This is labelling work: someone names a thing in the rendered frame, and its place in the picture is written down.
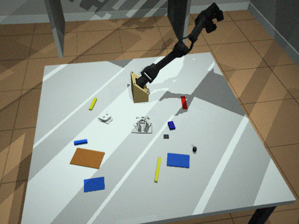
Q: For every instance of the red rectangular block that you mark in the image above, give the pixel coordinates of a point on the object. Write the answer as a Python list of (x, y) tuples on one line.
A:
[(183, 100)]

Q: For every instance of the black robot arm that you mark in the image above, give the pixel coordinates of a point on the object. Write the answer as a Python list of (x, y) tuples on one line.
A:
[(204, 20)]

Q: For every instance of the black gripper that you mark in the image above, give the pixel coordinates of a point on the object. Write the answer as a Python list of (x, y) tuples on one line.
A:
[(219, 16)]

